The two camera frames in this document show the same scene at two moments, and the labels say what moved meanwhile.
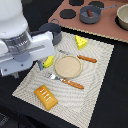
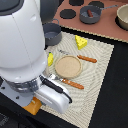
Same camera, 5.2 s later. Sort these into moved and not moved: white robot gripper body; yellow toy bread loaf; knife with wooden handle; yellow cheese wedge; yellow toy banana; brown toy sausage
Moved: white robot gripper body; yellow toy bread loaf
Not moved: yellow cheese wedge; knife with wooden handle; brown toy sausage; yellow toy banana
